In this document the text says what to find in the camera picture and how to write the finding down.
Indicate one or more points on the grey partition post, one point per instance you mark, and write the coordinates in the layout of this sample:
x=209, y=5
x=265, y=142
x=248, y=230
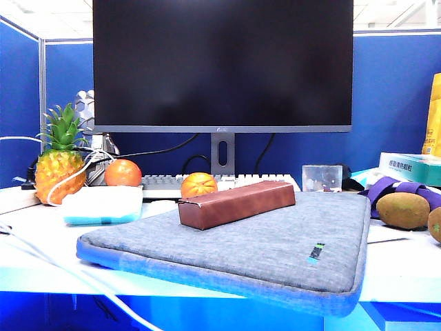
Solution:
x=42, y=89

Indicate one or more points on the brown kiwi fruit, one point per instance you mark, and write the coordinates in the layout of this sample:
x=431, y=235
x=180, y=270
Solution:
x=435, y=225
x=403, y=210

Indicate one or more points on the white computer keyboard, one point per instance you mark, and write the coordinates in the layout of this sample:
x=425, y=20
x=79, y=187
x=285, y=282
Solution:
x=162, y=182

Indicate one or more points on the plastic toy pineapple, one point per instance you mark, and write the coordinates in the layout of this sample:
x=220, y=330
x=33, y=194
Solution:
x=59, y=165

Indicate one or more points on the smooth round orange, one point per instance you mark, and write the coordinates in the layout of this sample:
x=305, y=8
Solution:
x=123, y=173

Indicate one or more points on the black computer monitor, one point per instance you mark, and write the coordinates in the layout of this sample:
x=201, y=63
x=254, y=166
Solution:
x=222, y=62

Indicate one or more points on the white tissue pack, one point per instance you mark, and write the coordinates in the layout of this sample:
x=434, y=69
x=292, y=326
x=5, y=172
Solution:
x=103, y=205

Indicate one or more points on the white robot figurine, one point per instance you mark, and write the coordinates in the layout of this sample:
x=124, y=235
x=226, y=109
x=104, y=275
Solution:
x=90, y=138

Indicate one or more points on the grey fabric laptop sleeve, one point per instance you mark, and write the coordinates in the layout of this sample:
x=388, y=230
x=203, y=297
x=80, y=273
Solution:
x=241, y=255

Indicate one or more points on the ribbed orange tangerine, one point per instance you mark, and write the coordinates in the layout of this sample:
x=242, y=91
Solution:
x=198, y=185

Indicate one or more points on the teal white medicine box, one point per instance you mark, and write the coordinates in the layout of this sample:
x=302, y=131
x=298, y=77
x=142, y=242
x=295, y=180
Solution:
x=410, y=168

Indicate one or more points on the yellow paper bag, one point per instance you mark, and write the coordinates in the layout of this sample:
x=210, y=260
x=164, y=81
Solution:
x=433, y=117

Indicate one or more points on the clear plastic box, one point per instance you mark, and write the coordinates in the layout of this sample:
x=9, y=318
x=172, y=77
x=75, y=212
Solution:
x=322, y=178

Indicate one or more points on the brown leather glasses case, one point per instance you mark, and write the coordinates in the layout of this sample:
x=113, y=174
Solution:
x=237, y=204

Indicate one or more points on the grey monitor stand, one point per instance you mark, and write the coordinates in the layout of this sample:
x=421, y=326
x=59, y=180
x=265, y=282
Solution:
x=222, y=153

